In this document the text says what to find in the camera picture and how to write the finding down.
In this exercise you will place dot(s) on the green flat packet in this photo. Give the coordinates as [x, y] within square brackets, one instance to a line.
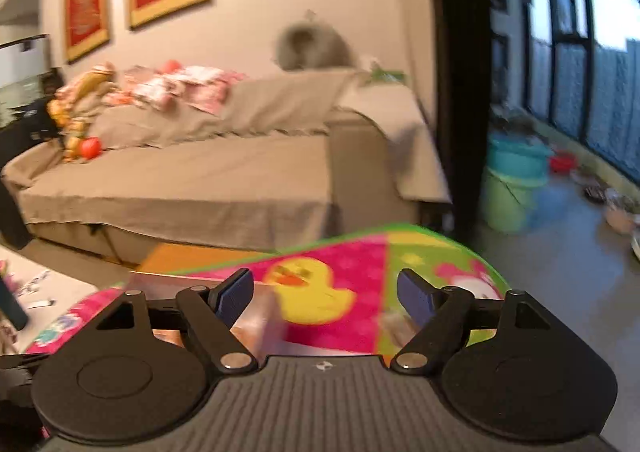
[382, 76]

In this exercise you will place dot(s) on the colourful cartoon play mat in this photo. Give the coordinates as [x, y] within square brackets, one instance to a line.
[370, 272]

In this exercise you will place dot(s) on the red ball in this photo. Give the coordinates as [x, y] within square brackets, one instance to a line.
[91, 148]

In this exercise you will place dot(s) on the beige covered sofa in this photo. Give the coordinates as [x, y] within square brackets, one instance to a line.
[200, 182]

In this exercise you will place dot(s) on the grey fluffy plush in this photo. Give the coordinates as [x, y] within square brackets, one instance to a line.
[312, 47]

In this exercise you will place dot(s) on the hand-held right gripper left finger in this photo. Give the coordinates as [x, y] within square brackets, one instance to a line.
[234, 299]

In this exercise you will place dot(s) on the green plastic bucket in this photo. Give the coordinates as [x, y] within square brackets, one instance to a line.
[510, 202]

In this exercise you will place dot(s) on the black framed window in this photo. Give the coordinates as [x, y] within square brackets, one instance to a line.
[575, 72]

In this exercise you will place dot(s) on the dark teal bottle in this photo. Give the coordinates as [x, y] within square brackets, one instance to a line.
[12, 304]

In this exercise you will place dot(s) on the white plant pot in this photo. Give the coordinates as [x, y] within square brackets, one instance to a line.
[620, 218]

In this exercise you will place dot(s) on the red plastic basin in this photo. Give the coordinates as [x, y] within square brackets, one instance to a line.
[561, 164]

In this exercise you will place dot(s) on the glass aquarium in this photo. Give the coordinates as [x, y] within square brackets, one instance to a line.
[22, 77]

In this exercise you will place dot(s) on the pink patterned cloth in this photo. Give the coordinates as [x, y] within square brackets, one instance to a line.
[190, 85]

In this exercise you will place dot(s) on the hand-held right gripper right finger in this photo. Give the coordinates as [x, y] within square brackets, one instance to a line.
[414, 299]

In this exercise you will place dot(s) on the pink cardboard box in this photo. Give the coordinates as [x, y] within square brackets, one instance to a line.
[260, 314]

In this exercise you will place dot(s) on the black door frame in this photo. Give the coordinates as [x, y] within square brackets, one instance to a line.
[457, 82]

